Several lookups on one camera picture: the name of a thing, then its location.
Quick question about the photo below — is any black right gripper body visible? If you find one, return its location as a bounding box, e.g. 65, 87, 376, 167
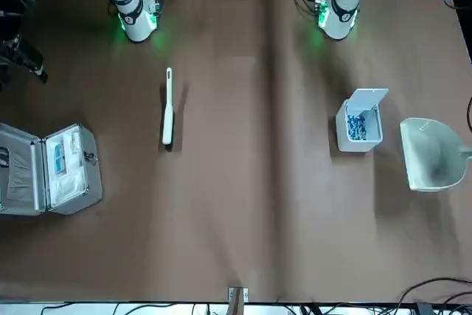
0, 32, 20, 54

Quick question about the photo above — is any white handled brush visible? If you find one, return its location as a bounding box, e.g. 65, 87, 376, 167
161, 66, 182, 152

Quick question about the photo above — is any white plastic dustpan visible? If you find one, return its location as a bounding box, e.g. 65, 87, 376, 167
399, 117, 472, 193

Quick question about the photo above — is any heap of blue capsule shells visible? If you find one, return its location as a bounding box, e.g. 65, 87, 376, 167
345, 114, 370, 142

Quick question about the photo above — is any white trash can with lid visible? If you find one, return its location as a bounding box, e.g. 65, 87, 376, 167
334, 88, 390, 153

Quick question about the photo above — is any blue white medicine box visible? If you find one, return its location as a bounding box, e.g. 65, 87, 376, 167
53, 144, 69, 176

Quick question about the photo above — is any aluminium carry case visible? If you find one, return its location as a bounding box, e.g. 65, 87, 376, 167
0, 122, 103, 217

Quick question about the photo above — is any clear plastic bag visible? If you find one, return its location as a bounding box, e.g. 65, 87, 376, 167
49, 171, 89, 208

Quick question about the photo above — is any black base cable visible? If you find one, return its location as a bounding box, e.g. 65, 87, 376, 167
291, 0, 322, 14

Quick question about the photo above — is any black desk cable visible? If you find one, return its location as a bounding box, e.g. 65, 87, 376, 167
400, 277, 472, 309

